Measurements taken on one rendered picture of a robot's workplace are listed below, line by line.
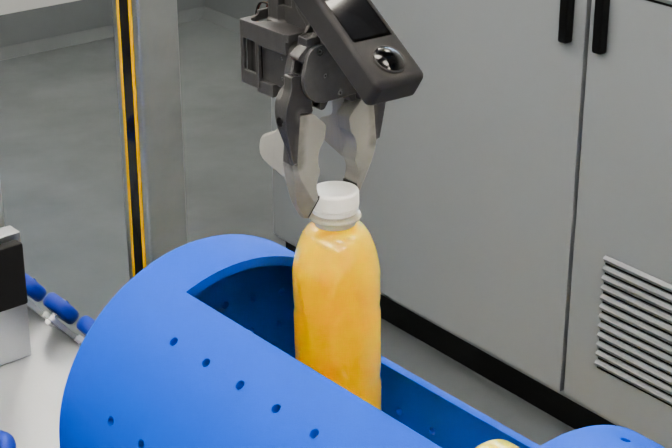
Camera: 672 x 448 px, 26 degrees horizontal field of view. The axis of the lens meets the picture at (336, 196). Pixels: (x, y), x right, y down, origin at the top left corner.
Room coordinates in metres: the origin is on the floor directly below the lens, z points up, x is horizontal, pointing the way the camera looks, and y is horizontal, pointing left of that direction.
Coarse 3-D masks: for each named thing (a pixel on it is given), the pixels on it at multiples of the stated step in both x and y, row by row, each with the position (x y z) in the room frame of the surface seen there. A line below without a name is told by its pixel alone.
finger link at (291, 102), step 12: (300, 72) 1.04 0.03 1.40; (288, 84) 1.03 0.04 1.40; (300, 84) 1.04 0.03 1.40; (276, 96) 1.04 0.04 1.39; (288, 96) 1.03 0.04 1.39; (300, 96) 1.03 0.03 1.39; (276, 108) 1.04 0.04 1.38; (288, 108) 1.03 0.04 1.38; (300, 108) 1.03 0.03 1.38; (276, 120) 1.04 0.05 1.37; (288, 120) 1.03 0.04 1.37; (288, 132) 1.03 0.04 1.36; (288, 144) 1.03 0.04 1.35; (288, 156) 1.04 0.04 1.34
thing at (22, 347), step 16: (0, 240) 1.44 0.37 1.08; (16, 240) 1.45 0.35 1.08; (0, 256) 1.42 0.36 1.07; (16, 256) 1.43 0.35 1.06; (0, 272) 1.42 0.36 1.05; (16, 272) 1.43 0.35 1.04; (0, 288) 1.42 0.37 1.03; (16, 288) 1.43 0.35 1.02; (0, 304) 1.42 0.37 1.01; (16, 304) 1.43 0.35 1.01; (0, 320) 1.43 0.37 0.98; (16, 320) 1.45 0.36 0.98; (0, 336) 1.43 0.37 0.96; (16, 336) 1.45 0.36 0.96; (0, 352) 1.43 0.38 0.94; (16, 352) 1.44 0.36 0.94
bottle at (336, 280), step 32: (320, 224) 1.04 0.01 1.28; (352, 224) 1.05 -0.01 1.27; (320, 256) 1.03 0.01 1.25; (352, 256) 1.03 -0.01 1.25; (320, 288) 1.03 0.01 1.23; (352, 288) 1.03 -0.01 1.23; (320, 320) 1.03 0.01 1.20; (352, 320) 1.03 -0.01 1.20; (320, 352) 1.03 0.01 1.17; (352, 352) 1.03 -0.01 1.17; (352, 384) 1.03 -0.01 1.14
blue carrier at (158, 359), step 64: (192, 256) 1.08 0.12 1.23; (256, 256) 1.08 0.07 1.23; (128, 320) 1.02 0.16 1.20; (192, 320) 0.99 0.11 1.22; (256, 320) 1.14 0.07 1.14; (128, 384) 0.97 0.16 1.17; (192, 384) 0.94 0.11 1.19; (256, 384) 0.91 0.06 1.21; (320, 384) 0.89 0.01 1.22; (384, 384) 1.12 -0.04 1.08
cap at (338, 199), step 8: (320, 184) 1.07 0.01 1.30; (328, 184) 1.07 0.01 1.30; (336, 184) 1.07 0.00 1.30; (344, 184) 1.07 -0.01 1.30; (352, 184) 1.07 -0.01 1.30; (320, 192) 1.06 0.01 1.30; (328, 192) 1.06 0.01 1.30; (336, 192) 1.06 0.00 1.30; (344, 192) 1.06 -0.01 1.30; (352, 192) 1.05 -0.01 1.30; (320, 200) 1.05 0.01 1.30; (328, 200) 1.04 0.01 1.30; (336, 200) 1.04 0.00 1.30; (344, 200) 1.04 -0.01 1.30; (352, 200) 1.05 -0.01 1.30; (320, 208) 1.05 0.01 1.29; (328, 208) 1.04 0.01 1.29; (336, 208) 1.04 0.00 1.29; (344, 208) 1.04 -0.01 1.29; (352, 208) 1.05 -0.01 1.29; (320, 216) 1.05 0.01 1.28; (328, 216) 1.04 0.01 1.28; (336, 216) 1.04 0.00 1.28; (344, 216) 1.04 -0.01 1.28
